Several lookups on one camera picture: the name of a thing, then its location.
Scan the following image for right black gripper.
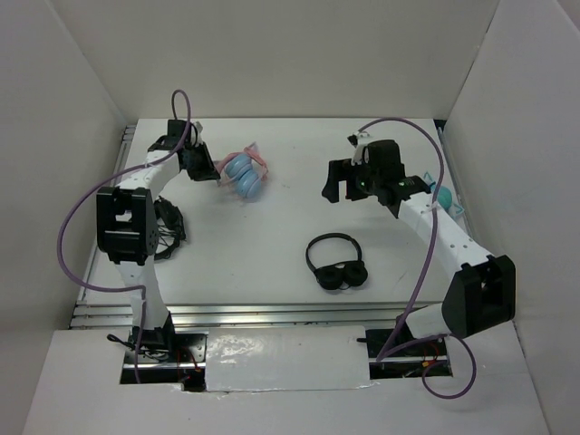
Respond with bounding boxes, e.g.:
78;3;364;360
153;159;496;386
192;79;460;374
323;157;382;202

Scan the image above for blue pink cat-ear headphones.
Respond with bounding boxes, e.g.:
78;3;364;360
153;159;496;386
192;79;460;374
216;142;269;201

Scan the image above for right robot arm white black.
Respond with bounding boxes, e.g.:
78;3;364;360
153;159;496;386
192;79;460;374
322;140;516;355

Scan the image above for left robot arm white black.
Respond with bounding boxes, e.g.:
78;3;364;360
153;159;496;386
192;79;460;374
96;120;219;362

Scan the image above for black folded headphones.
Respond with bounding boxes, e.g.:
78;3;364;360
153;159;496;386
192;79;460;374
304;232;369;291

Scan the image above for teal cat-ear headphones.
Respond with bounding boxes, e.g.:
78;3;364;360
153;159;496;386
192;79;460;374
423;171;464;220

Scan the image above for white foil-taped cover plate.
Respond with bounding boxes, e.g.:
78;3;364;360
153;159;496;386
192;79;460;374
205;326;371;392

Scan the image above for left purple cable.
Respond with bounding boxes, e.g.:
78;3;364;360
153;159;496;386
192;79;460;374
59;89;193;384

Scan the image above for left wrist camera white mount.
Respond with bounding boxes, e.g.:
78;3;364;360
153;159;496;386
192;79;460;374
184;121;203;149

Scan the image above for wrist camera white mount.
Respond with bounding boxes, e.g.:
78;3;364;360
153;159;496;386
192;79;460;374
184;121;203;149
347;130;371;166

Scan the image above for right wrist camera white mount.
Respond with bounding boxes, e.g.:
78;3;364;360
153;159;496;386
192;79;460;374
347;130;371;166

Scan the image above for black headphones with wrapped cable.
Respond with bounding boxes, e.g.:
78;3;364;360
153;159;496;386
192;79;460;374
154;197;187;261

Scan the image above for aluminium rail frame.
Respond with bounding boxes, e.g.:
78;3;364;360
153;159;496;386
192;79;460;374
70;118;505;391

